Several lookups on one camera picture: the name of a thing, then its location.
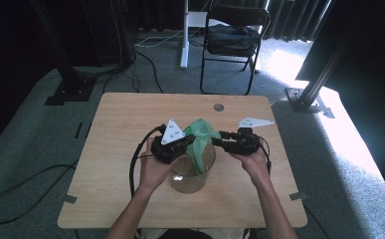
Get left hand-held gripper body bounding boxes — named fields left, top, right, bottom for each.
left=150, top=119, right=187, bottom=165

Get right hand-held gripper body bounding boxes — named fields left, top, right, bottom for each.
left=231, top=117, right=276, bottom=157

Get green plastic bag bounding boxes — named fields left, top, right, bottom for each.
left=182, top=118, right=222, bottom=177

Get clear plastic bin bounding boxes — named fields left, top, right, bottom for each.
left=167, top=140, right=217, bottom=195

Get person's right hand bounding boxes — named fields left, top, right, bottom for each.
left=237, top=148, right=272, bottom=189

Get person's left hand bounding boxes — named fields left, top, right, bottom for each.
left=138, top=136, right=175, bottom=194

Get grey tape piece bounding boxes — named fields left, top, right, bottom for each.
left=56, top=193, right=79, bottom=205
left=289, top=191, right=309, bottom=201

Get black metal stand grey base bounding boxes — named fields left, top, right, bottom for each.
left=285, top=0, right=360, bottom=120

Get black floor tape strip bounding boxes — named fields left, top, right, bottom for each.
left=74, top=121, right=84, bottom=140

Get dark bag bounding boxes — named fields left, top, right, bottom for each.
left=206, top=24, right=262, bottom=57

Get white desk leg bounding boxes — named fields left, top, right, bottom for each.
left=179, top=0, right=210, bottom=71

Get black folding chair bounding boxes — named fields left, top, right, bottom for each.
left=199, top=5, right=272, bottom=97

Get dark curtain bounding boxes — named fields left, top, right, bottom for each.
left=265, top=0, right=331, bottom=43

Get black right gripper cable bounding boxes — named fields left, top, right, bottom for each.
left=257, top=135, right=274, bottom=175

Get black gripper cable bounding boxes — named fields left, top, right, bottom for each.
left=257, top=135, right=274, bottom=175
left=128, top=123, right=167, bottom=199

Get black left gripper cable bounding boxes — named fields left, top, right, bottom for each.
left=128, top=123, right=167, bottom=199

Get thin black floor cables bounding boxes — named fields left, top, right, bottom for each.
left=101, top=49, right=165, bottom=95

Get white floor cable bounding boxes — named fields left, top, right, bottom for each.
left=134, top=28, right=185, bottom=49

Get black floor cable loop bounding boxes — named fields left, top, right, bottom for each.
left=0, top=160, right=81, bottom=225

